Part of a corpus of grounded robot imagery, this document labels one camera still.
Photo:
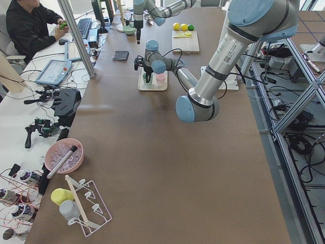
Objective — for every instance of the pink mixing bowl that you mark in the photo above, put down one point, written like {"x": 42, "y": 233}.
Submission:
{"x": 67, "y": 146}

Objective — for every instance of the black monitor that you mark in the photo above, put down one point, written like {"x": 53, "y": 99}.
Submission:
{"x": 98, "y": 11}

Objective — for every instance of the white dish rack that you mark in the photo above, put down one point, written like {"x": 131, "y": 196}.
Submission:
{"x": 94, "y": 214}

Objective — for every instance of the grey folded cloth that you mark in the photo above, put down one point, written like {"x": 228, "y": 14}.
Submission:
{"x": 120, "y": 55}

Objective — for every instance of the wooden cup stand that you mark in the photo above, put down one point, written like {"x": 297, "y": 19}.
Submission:
{"x": 122, "y": 28}

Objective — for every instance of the seated person black hoodie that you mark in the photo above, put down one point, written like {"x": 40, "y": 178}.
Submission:
{"x": 33, "y": 27}

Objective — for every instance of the mint green cup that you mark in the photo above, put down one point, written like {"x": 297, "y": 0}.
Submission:
{"x": 147, "y": 80}

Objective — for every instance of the wooden cutting board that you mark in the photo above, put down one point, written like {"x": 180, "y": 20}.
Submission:
{"x": 187, "y": 45}

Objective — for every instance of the cream rabbit tray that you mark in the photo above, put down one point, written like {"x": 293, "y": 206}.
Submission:
{"x": 154, "y": 88}

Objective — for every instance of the black keyboard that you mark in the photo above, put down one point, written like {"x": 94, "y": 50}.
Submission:
{"x": 84, "y": 26}

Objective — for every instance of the pink cup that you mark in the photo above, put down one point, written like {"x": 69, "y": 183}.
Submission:
{"x": 160, "y": 79}

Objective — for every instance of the teach pendant tablet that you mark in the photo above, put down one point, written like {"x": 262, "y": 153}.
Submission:
{"x": 54, "y": 72}

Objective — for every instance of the green lime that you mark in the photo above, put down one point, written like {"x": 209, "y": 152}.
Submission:
{"x": 190, "y": 27}

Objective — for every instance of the whole yellow lemon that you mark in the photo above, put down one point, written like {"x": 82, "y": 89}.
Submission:
{"x": 176, "y": 26}
{"x": 184, "y": 27}

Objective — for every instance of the grey cup on rack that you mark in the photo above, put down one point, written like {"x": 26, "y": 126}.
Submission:
{"x": 69, "y": 210}

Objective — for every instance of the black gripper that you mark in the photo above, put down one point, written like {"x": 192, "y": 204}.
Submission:
{"x": 147, "y": 70}
{"x": 138, "y": 25}

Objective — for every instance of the metal pestle black tip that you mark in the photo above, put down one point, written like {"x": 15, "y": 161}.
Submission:
{"x": 61, "y": 162}

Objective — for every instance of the yellow cup on rack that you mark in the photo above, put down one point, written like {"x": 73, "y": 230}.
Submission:
{"x": 59, "y": 195}

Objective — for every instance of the mint green bowl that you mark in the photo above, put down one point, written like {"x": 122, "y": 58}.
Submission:
{"x": 129, "y": 30}

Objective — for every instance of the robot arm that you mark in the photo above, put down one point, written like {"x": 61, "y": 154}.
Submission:
{"x": 159, "y": 15}
{"x": 247, "y": 23}

